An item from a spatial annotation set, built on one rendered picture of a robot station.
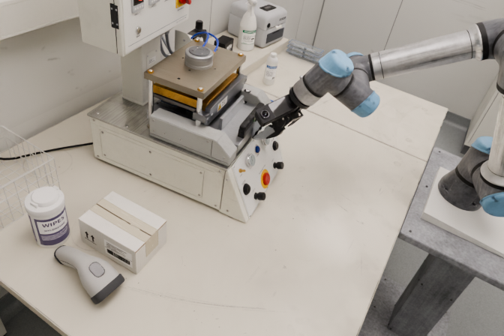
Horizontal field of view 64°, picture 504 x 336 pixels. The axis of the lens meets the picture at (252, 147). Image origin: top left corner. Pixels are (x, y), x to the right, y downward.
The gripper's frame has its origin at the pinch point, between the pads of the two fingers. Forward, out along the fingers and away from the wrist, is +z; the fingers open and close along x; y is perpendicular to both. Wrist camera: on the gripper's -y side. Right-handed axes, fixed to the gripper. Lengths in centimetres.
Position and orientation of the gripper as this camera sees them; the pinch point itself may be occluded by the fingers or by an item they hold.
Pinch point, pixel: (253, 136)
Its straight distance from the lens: 120.0
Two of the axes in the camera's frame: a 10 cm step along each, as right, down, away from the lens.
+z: -5.8, 5.0, 6.4
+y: 6.1, -2.5, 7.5
